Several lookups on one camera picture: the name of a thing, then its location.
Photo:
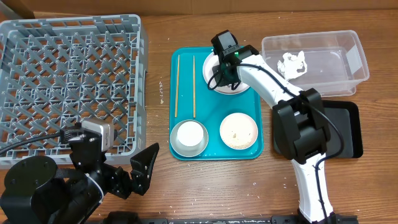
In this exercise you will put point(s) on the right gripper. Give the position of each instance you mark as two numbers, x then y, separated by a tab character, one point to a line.
226	78

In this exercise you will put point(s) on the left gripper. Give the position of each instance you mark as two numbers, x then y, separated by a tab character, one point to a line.
140	180

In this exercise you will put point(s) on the grey metal bowl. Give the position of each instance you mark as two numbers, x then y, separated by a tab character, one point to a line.
185	151

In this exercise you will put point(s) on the wooden chopstick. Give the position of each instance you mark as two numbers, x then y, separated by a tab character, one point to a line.
194	88
177	86

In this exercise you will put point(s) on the white tissue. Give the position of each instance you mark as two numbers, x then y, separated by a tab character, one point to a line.
292	66

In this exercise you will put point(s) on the white paper cup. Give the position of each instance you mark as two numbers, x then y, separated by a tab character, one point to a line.
190	133

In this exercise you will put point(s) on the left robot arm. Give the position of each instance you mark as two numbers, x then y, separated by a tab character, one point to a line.
38	191

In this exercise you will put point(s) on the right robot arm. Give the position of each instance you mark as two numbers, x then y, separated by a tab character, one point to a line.
300	128

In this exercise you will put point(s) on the clear plastic waste bin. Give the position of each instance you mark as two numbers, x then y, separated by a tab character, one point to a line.
336	60

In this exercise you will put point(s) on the grey plastic dishwasher rack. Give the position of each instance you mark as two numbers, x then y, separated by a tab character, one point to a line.
57	72

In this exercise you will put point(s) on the large white round plate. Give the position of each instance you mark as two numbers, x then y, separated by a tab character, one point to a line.
210	62

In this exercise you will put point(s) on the teal plastic serving tray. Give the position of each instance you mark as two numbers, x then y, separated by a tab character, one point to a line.
211	107

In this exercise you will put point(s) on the black plastic tray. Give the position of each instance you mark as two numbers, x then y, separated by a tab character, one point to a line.
345	116

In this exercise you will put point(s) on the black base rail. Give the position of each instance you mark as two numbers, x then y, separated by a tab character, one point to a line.
129	217

